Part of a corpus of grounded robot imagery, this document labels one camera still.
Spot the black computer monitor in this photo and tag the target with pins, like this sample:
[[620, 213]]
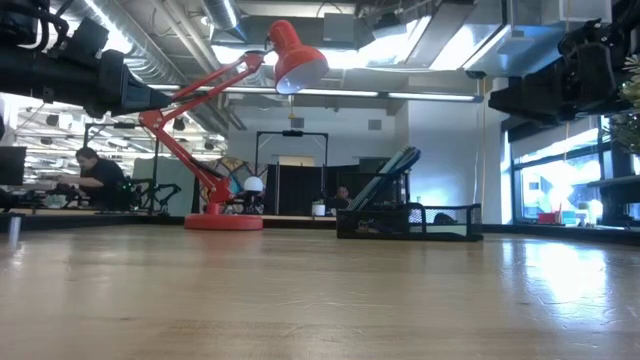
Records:
[[12, 165]]

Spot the black partition panel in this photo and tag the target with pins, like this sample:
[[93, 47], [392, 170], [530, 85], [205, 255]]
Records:
[[295, 190]]

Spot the red box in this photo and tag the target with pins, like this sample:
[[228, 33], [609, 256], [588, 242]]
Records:
[[546, 218]]

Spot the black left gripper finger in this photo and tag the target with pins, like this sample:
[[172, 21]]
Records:
[[142, 102], [150, 92]]

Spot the white globe lamp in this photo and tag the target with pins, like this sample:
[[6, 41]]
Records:
[[253, 184]]

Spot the person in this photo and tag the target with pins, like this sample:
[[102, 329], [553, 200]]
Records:
[[342, 194], [105, 182]]

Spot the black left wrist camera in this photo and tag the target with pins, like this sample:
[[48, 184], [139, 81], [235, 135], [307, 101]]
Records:
[[87, 37]]

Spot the green pencil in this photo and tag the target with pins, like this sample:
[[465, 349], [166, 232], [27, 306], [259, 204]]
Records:
[[372, 189]]

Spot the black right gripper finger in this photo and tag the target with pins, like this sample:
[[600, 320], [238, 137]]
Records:
[[535, 114], [530, 92]]

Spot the artificial potted plant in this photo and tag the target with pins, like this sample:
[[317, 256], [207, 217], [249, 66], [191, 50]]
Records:
[[629, 125]]

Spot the black mesh desk organizer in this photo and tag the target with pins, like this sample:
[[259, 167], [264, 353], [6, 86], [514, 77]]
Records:
[[400, 232]]

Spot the colourful patterned panel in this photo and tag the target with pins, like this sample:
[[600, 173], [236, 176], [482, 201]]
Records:
[[232, 165]]

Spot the small white plant pot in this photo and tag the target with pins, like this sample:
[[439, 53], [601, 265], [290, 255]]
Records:
[[318, 210]]

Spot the red desk lamp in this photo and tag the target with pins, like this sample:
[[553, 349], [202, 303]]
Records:
[[222, 222]]

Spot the black rectangular stand frame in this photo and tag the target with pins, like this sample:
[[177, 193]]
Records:
[[292, 133]]

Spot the green sticky note pad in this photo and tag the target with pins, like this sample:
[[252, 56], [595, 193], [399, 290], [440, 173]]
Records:
[[445, 229]]

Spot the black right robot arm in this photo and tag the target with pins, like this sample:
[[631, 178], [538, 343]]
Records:
[[627, 12]]

